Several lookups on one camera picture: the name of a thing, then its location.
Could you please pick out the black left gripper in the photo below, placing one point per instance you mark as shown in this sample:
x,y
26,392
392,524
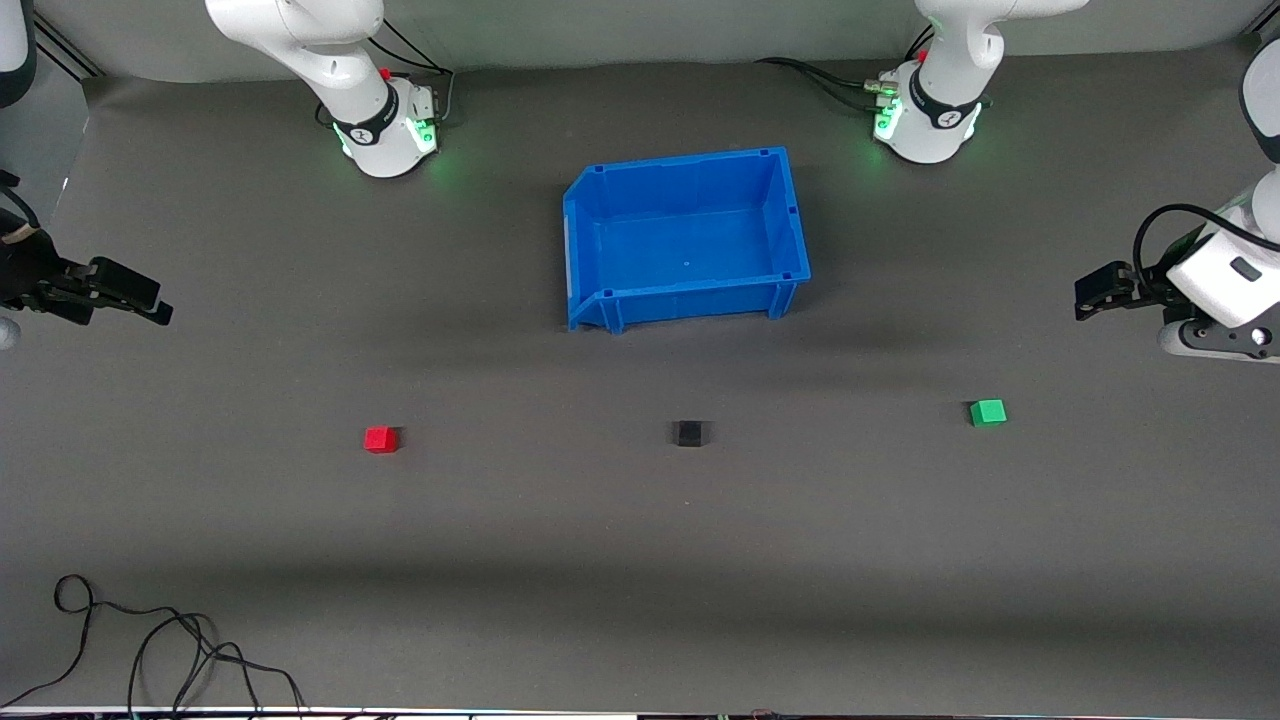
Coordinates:
x,y
1146,288

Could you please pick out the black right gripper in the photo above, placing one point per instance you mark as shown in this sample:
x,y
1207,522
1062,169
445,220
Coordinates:
x,y
27,272

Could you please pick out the small green cube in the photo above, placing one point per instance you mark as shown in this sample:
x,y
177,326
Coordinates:
x,y
988,412

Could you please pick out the small red cube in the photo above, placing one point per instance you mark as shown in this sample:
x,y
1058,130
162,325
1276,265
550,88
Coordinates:
x,y
380,439

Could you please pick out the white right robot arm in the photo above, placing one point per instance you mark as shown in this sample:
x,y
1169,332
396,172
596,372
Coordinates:
x,y
340,60

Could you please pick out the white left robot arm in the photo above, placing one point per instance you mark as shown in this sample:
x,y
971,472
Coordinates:
x,y
950,60

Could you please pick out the small black cube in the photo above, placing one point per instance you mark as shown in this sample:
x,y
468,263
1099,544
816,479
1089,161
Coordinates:
x,y
689,433

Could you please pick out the blue plastic storage bin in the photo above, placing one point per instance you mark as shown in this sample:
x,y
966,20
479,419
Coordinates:
x,y
690,240

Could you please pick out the dark grey table mat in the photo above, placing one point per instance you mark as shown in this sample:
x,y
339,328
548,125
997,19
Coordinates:
x,y
640,560

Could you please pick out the black frame bar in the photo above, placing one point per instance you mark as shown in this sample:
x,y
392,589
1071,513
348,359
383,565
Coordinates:
x,y
68,48

